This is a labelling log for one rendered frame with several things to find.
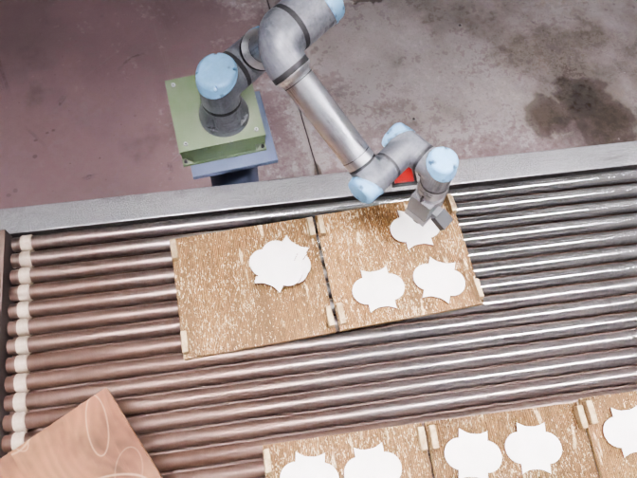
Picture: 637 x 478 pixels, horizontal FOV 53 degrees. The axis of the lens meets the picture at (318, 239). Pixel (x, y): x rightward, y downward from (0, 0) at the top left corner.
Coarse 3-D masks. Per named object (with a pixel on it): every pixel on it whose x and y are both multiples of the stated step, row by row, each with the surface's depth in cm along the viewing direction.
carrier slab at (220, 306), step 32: (288, 224) 186; (192, 256) 180; (224, 256) 181; (192, 288) 177; (224, 288) 177; (256, 288) 177; (288, 288) 178; (320, 288) 178; (192, 320) 173; (224, 320) 173; (256, 320) 174; (288, 320) 174; (320, 320) 174; (192, 352) 170; (224, 352) 170
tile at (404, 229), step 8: (400, 216) 187; (408, 216) 187; (392, 224) 186; (400, 224) 186; (408, 224) 186; (416, 224) 186; (432, 224) 186; (392, 232) 184; (400, 232) 185; (408, 232) 185; (416, 232) 185; (424, 232) 185; (432, 232) 185; (400, 240) 184; (408, 240) 184; (416, 240) 184; (424, 240) 184; (408, 248) 183
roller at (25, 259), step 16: (560, 192) 196; (576, 192) 195; (592, 192) 196; (608, 192) 196; (624, 192) 196; (464, 208) 192; (480, 208) 192; (496, 208) 193; (512, 208) 193; (528, 208) 195; (144, 240) 184; (160, 240) 184; (16, 256) 180; (32, 256) 180; (48, 256) 181; (64, 256) 181; (80, 256) 182; (96, 256) 182; (112, 256) 183
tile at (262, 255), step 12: (264, 252) 177; (276, 252) 177; (252, 264) 175; (264, 264) 176; (276, 264) 176; (288, 264) 176; (264, 276) 174; (276, 276) 174; (288, 276) 174; (300, 276) 175; (276, 288) 173
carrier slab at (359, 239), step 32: (352, 224) 186; (384, 224) 187; (352, 256) 182; (384, 256) 183; (416, 256) 183; (448, 256) 183; (352, 288) 178; (416, 288) 179; (352, 320) 175; (384, 320) 175
